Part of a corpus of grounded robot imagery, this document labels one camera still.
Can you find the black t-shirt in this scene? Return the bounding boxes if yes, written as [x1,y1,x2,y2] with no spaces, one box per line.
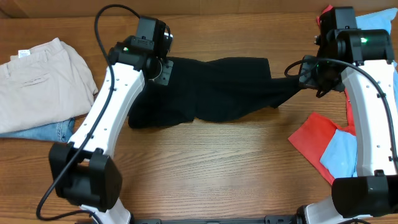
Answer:
[128,57,301,129]

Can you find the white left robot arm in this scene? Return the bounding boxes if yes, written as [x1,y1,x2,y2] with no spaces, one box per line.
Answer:
[36,32,173,223]

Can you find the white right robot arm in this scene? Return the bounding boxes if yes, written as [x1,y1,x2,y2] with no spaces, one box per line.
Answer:
[296,26,397,223]

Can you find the red t-shirt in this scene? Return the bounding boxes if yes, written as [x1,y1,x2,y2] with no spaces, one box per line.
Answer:
[287,4,358,186]

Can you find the light blue t-shirt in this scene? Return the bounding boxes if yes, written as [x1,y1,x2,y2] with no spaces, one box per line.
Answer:
[320,8,397,179]

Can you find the blue denim jeans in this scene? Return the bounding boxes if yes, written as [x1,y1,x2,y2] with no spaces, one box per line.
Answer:
[1,118,75,142]

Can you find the beige folded trousers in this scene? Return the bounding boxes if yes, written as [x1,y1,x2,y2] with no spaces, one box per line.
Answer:
[1,38,98,133]

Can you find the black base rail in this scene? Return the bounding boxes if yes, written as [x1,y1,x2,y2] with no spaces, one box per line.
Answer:
[134,215,303,224]

